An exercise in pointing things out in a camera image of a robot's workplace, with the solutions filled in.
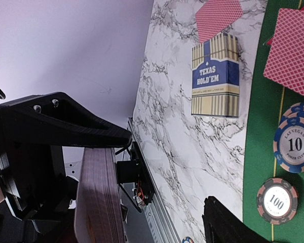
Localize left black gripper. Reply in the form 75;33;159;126
0;92;132;242

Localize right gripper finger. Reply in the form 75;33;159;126
202;196;265;242

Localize brown chip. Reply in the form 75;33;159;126
256;178;298;225

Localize blue chips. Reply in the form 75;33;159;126
273;103;304;174

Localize red playing card deck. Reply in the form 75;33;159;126
74;148;126;242

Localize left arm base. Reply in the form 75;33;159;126
116;142;156;213

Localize scattered blue ten chip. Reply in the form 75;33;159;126
182;236;194;243

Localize round green poker mat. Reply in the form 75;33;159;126
242;0;304;243

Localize gold blue card box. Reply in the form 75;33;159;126
191;33;240;117

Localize stray red card on table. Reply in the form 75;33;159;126
195;0;243;43

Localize front aluminium rail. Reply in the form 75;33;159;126
127;117;181;242

